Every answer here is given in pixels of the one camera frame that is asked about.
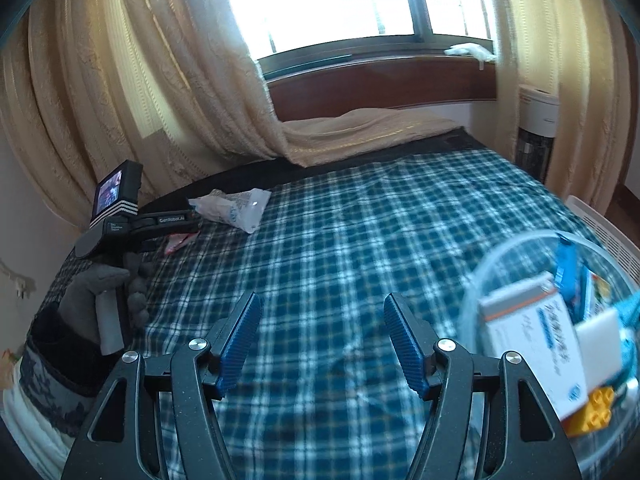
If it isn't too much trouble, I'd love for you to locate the window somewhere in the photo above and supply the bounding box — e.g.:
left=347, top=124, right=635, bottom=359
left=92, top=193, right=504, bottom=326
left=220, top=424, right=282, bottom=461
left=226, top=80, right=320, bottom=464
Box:
left=210, top=0, right=501, bottom=81

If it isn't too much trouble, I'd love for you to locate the blue plaid bed sheet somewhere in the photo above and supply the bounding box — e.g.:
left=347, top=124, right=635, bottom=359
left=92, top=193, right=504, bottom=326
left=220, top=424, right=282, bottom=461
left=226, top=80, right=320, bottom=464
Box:
left=40, top=147, right=640, bottom=480

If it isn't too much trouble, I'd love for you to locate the crumpled clear plastic bag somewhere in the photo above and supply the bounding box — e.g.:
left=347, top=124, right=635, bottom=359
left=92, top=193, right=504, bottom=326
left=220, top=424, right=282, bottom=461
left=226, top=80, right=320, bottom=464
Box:
left=189, top=187, right=273, bottom=233

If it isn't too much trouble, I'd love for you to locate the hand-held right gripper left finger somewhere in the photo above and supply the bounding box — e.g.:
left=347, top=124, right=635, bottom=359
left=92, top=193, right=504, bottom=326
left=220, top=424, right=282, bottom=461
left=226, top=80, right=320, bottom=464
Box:
left=60, top=290, right=264, bottom=480

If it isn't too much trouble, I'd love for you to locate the colourful printed packet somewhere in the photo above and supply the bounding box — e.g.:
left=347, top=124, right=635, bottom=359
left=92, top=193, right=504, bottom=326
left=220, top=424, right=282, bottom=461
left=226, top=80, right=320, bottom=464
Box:
left=587, top=272, right=613, bottom=316

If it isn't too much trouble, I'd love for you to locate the red packet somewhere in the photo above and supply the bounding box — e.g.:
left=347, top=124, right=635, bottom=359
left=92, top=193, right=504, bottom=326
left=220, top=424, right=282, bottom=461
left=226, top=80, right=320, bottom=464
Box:
left=162, top=232, right=201, bottom=256

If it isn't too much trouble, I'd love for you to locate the clear plastic bowl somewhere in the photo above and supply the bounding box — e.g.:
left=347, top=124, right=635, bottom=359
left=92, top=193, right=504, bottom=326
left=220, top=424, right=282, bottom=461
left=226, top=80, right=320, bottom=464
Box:
left=459, top=230, right=640, bottom=480

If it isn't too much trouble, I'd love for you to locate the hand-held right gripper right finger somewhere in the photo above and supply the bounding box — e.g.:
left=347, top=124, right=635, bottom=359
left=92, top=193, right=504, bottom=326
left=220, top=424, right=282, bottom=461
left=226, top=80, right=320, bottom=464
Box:
left=383, top=292, right=583, bottom=480

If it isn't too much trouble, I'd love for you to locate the blue snack packet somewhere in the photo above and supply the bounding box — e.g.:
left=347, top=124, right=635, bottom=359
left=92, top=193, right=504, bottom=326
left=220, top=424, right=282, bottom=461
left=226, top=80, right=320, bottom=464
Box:
left=554, top=237, right=586, bottom=318

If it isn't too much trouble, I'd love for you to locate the white sponge with black layer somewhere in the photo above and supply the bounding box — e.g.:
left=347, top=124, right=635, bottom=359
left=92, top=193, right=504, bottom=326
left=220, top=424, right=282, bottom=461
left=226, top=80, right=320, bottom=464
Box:
left=575, top=307, right=623, bottom=386

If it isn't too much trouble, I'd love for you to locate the yellow toy block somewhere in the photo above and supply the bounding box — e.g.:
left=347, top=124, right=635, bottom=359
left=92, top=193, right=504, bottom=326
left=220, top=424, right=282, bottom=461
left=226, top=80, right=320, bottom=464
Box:
left=562, top=385, right=617, bottom=437

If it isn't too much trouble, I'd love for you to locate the teal cloth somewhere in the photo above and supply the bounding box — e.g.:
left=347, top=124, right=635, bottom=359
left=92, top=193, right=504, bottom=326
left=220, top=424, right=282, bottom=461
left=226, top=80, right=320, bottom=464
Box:
left=617, top=292, right=640, bottom=386

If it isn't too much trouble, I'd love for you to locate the white medicine box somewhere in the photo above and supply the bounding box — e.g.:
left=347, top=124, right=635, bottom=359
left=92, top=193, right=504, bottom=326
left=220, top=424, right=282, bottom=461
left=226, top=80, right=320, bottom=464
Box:
left=477, top=271, right=591, bottom=421

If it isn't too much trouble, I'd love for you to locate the person's left hand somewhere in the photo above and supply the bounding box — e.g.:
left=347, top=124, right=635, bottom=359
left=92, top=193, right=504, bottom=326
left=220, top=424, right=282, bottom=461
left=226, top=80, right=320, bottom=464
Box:
left=60, top=252, right=151, bottom=348

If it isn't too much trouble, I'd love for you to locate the white cloth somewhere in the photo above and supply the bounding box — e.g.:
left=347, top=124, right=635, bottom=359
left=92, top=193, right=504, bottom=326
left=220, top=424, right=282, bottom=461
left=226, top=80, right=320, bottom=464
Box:
left=444, top=42, right=497, bottom=63

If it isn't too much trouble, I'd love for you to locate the person's left forearm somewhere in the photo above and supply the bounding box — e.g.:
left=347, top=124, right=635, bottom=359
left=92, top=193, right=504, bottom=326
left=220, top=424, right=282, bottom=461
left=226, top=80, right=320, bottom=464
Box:
left=0, top=305, right=108, bottom=480

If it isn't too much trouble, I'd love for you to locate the beige curtain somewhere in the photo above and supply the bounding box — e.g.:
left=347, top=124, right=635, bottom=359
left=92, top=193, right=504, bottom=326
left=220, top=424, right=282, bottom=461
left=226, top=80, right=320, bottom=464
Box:
left=0, top=0, right=286, bottom=231
left=487, top=0, right=633, bottom=216

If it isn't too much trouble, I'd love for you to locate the white tower fan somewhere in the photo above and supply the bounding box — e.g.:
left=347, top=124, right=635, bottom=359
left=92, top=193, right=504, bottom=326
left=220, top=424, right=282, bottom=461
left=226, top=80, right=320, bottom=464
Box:
left=515, top=85, right=561, bottom=183

